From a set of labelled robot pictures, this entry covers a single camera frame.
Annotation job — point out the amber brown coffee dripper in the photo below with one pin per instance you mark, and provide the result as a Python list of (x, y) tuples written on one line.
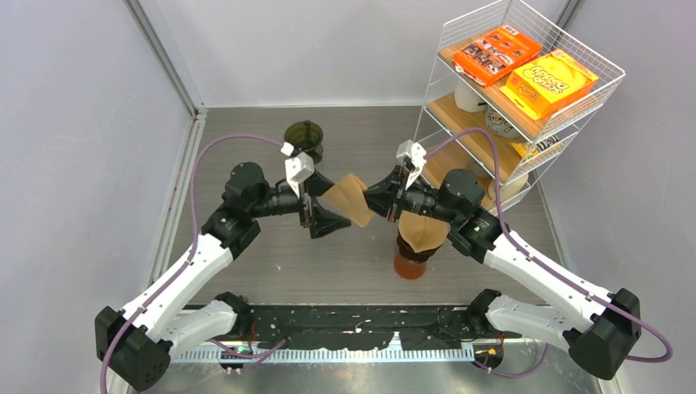
[(408, 253)]

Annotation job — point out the brown paper coffee filter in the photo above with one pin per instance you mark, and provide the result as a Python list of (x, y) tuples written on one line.
[(422, 233)]

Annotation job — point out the white ceramic mug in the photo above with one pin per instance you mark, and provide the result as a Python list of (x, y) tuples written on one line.
[(467, 99)]

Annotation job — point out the dark green coffee dripper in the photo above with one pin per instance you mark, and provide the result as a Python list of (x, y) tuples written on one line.
[(307, 136)]

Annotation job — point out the grey green bottle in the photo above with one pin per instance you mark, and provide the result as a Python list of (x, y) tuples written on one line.
[(478, 170)]

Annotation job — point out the orange snack box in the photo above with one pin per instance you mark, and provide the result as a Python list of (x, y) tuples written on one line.
[(495, 54)]

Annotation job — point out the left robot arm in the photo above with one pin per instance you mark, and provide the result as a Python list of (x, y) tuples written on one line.
[(138, 341)]

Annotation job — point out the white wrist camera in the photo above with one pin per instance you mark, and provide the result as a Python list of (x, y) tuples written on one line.
[(411, 156), (299, 167)]

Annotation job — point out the white wire shelf rack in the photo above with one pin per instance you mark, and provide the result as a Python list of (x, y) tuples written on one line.
[(440, 118)]

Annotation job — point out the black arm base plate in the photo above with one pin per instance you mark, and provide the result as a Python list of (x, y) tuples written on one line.
[(358, 327)]

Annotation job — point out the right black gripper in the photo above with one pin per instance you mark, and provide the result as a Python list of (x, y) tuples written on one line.
[(382, 195)]

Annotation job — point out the orange glass carafe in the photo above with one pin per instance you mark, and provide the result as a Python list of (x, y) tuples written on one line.
[(408, 269)]

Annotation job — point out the aluminium frame rail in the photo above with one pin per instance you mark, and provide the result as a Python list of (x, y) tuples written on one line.
[(235, 354)]

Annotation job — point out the yellow snack box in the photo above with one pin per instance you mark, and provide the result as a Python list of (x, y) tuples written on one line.
[(548, 84)]

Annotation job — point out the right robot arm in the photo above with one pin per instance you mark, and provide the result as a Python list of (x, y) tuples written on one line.
[(596, 327)]

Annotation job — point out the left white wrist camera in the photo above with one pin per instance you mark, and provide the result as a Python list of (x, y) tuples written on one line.
[(299, 167)]

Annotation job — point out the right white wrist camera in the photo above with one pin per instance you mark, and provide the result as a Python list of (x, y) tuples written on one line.
[(411, 156)]

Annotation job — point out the cream lettered bottle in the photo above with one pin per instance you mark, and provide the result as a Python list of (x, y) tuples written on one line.
[(508, 190)]

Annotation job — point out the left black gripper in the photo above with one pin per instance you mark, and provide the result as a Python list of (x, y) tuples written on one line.
[(319, 222)]

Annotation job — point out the yellow black snack packet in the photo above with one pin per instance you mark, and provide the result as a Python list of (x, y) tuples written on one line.
[(527, 150)]

